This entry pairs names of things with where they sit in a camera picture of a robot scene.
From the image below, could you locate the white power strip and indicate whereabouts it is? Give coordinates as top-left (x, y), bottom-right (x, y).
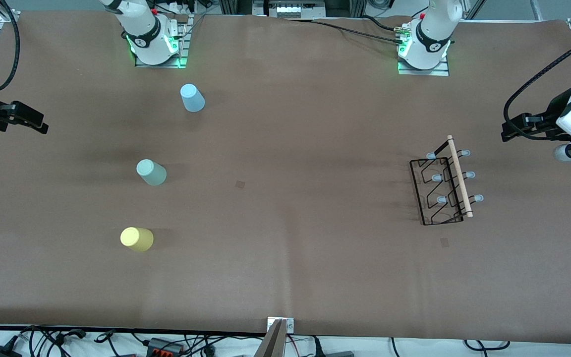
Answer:
top-left (167, 0), bottom-right (197, 14)

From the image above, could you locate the silver camera mount bracket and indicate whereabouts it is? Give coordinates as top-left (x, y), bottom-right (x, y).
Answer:
top-left (267, 317), bottom-right (295, 334)

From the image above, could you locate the black wire cup holder rack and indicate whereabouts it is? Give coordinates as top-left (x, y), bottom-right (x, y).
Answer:
top-left (409, 135), bottom-right (484, 226)

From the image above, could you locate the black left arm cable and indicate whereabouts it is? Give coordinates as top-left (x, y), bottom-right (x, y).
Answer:
top-left (504, 37), bottom-right (571, 124)

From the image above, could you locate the aluminium left arm base plate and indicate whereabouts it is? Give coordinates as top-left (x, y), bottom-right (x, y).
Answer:
top-left (398, 57), bottom-right (450, 76)

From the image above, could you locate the light blue plastic cup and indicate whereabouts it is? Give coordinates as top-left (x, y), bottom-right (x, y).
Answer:
top-left (180, 83), bottom-right (206, 113)

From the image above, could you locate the yellow plastic cup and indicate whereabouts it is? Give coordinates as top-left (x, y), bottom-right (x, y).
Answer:
top-left (120, 227), bottom-right (155, 252)

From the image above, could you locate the pale green plastic cup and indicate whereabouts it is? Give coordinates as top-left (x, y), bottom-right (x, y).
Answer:
top-left (136, 159), bottom-right (168, 187)

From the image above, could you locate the black and red connector block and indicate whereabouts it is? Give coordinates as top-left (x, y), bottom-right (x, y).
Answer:
top-left (146, 338), bottom-right (185, 356)

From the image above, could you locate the black braided table cable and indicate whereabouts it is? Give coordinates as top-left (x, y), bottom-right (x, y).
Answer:
top-left (362, 15), bottom-right (400, 31)
top-left (285, 17), bottom-right (410, 48)

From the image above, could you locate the brown camera mount post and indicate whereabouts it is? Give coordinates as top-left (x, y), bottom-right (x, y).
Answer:
top-left (255, 320), bottom-right (288, 357)

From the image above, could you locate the grey electronics box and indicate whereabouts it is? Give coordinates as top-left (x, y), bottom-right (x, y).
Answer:
top-left (252, 0), bottom-right (327, 19)

